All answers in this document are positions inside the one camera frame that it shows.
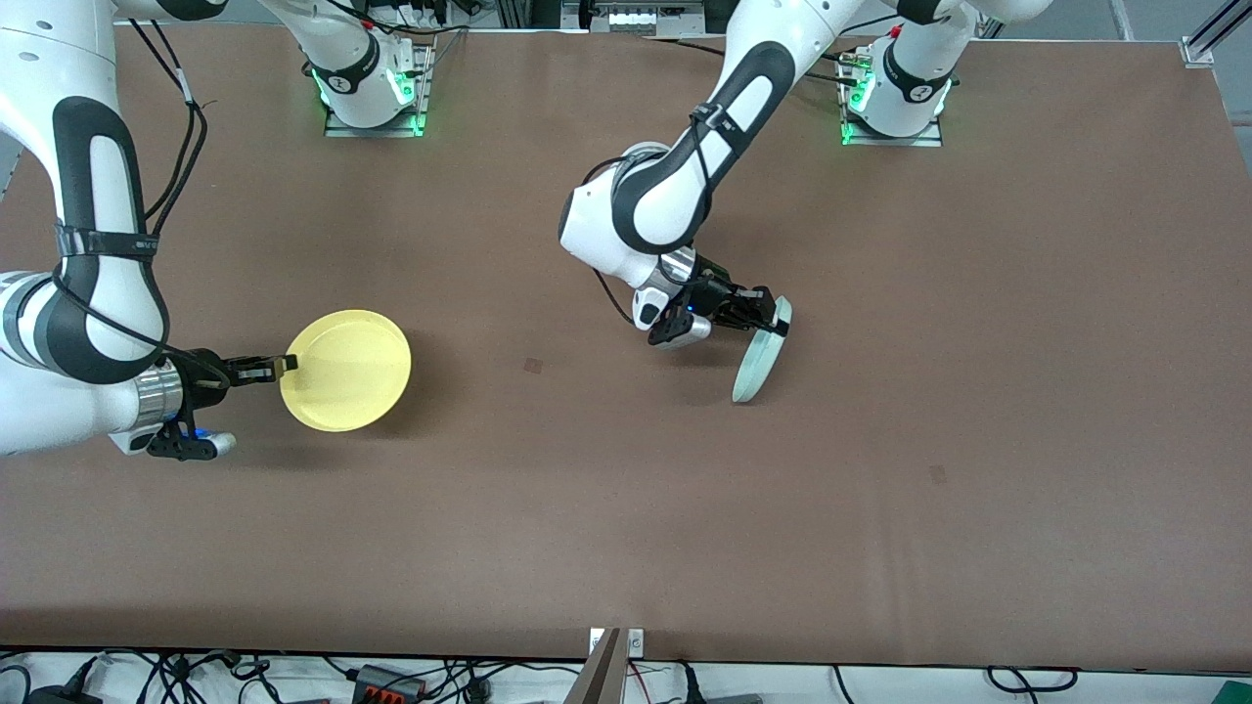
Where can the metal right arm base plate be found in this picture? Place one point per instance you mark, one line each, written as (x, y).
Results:
(377, 131)

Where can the pale green round plate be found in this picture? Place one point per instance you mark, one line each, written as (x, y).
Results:
(758, 367)

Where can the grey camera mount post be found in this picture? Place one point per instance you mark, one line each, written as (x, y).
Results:
(599, 675)

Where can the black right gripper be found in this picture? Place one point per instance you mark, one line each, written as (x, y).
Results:
(202, 376)

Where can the aluminium corner bracket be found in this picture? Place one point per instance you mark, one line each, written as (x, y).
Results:
(1197, 51)

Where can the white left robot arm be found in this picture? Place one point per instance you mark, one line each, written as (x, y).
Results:
(675, 196)

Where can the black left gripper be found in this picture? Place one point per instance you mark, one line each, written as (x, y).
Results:
(713, 295)

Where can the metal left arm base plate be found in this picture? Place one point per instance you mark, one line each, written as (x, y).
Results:
(890, 141)

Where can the white metal bracket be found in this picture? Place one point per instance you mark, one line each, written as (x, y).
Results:
(636, 641)

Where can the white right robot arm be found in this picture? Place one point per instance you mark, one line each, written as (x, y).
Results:
(29, 88)

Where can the black orange power strip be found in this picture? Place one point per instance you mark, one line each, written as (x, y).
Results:
(386, 682)

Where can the yellow round plate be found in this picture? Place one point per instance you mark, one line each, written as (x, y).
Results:
(347, 372)

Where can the green flat object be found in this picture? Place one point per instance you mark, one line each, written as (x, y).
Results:
(1234, 692)

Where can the black power adapter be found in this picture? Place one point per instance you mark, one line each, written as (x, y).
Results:
(61, 696)

